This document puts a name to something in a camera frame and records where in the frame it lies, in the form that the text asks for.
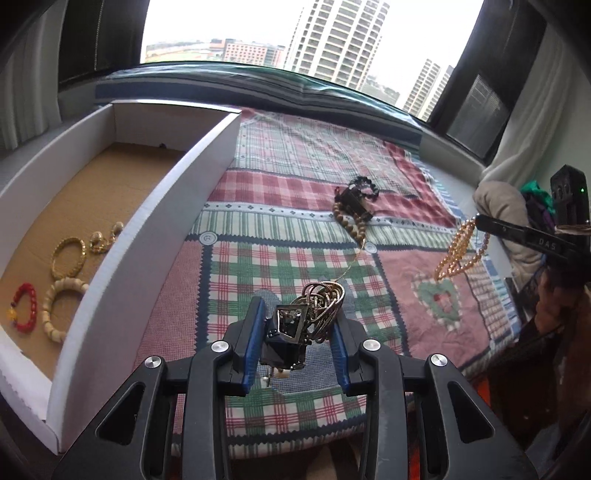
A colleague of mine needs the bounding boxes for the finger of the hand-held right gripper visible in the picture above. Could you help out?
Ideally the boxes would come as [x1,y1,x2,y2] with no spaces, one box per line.
[475,215,571,257]

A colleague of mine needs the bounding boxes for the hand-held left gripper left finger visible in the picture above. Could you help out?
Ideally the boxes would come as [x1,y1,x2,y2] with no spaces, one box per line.
[53,295,269,480]

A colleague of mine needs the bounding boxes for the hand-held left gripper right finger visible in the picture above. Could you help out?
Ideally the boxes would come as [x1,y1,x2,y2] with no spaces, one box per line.
[330,314,539,480]

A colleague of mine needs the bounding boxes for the cube pendant chain necklace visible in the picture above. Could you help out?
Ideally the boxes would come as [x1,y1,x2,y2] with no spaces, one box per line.
[261,242,370,384]

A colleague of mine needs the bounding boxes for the gold bead necklace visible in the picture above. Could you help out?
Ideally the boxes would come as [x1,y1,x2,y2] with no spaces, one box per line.
[434,217,492,282]

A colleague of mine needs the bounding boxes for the white cardboard box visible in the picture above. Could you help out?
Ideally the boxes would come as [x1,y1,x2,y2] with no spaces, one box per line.
[0,99,242,455]

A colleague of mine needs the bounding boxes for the gold shell bracelet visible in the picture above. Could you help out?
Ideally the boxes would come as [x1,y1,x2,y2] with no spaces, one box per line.
[89,222,125,254]

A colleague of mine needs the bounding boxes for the wooden bead bracelet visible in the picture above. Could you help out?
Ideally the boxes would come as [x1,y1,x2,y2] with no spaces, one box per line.
[39,277,89,343]

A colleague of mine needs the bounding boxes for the gold bangle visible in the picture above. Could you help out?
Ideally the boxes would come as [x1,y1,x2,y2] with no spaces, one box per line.
[50,236,88,280]

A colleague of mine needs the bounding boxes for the red bead bracelet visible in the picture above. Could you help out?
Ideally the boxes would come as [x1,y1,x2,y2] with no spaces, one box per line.
[6,282,38,333]

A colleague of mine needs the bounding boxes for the purple cloth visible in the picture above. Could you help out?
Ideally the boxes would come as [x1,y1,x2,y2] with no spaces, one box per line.
[524,191,557,227]

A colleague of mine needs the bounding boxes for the green cloth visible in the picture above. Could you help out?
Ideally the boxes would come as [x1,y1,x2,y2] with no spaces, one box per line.
[519,180,555,206]

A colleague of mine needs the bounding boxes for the white curtain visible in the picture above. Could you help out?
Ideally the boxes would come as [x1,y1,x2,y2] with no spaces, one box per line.
[482,28,591,185]
[0,0,63,148]

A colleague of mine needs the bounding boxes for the patchwork plaid blanket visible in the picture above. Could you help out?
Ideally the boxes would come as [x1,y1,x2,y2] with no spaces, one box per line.
[134,107,520,457]

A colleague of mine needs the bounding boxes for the window louvre panel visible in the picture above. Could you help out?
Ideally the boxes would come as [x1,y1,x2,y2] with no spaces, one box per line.
[445,74,513,162]

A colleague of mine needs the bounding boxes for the slim apartment tower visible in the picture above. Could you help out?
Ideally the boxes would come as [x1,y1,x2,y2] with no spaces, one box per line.
[404,59,455,120]

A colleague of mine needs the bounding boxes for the tall apartment tower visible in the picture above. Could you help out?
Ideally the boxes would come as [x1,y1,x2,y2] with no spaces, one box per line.
[286,0,391,90]

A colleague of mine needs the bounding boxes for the low red building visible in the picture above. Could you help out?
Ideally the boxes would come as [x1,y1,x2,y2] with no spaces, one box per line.
[224,39,287,68]

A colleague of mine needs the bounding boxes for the brown bead necklace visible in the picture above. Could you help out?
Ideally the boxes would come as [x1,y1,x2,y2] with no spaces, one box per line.
[332,185,377,252]

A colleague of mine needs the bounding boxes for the dark bead bracelet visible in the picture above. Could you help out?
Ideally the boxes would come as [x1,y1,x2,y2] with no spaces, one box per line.
[347,176,382,201]

